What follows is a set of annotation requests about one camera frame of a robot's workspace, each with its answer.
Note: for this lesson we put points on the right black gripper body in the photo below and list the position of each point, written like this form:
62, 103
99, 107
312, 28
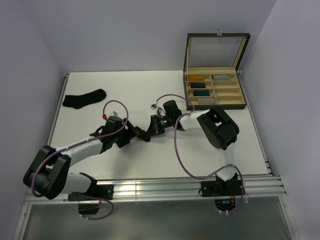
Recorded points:
160, 124

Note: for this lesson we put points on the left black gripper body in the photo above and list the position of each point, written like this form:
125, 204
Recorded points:
124, 135

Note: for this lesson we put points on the brown striped sock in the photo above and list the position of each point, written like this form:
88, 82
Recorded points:
142, 135

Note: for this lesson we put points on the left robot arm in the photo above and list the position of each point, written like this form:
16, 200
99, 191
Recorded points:
48, 174

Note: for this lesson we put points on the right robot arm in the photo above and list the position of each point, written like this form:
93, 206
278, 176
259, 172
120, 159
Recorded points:
218, 127

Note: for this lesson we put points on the pink-grey rolled sock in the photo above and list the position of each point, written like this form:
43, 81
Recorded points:
207, 101

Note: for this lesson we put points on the teal rolled sock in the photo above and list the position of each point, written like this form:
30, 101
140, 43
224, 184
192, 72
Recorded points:
201, 93

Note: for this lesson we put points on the dark rolled sock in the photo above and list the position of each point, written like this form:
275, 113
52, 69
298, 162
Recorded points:
197, 85

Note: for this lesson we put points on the orange rolled sock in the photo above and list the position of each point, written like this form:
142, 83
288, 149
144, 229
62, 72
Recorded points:
195, 78

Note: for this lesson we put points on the black compartment storage box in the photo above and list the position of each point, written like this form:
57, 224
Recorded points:
211, 70

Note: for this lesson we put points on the black sock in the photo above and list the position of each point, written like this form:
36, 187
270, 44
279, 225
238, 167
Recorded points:
83, 100

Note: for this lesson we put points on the light grey rolled sock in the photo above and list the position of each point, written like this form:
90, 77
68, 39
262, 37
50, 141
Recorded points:
222, 77

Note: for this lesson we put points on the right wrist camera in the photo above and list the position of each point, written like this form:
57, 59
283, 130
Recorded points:
155, 107

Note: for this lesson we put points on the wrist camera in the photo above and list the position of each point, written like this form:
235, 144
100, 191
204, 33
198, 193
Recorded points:
155, 107
112, 117

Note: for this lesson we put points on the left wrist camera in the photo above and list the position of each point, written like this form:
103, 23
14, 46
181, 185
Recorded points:
112, 117

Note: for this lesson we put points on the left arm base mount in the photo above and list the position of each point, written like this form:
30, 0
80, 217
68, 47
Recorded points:
95, 203

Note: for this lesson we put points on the aluminium frame rail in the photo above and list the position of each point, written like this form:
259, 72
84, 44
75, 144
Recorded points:
269, 217

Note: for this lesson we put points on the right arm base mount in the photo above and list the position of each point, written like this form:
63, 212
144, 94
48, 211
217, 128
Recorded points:
224, 193

